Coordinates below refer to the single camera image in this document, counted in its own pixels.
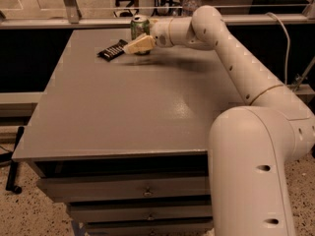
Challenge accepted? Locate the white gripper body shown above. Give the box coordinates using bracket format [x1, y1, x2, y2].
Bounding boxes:
[150, 18, 172, 47]

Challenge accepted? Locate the green soda can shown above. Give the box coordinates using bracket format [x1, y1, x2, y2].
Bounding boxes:
[130, 15, 150, 55]

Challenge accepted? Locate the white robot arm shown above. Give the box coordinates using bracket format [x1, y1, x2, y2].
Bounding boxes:
[124, 6, 315, 236]

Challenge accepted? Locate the black rxbar chocolate wrapper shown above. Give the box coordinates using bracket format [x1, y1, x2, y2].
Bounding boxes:
[97, 39, 128, 62]

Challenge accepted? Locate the black office chair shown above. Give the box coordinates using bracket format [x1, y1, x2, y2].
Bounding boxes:
[113, 0, 139, 18]

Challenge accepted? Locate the clear plastic water bottle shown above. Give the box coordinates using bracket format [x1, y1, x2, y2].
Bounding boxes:
[182, 0, 202, 16]

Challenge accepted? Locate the grey drawer cabinet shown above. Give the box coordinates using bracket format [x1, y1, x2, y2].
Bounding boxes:
[14, 29, 241, 236]

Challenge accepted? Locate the black pole on floor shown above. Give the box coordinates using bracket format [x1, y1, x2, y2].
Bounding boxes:
[6, 127, 25, 195]

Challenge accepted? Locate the metal railing frame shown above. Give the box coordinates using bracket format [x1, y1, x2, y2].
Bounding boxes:
[0, 0, 315, 30]

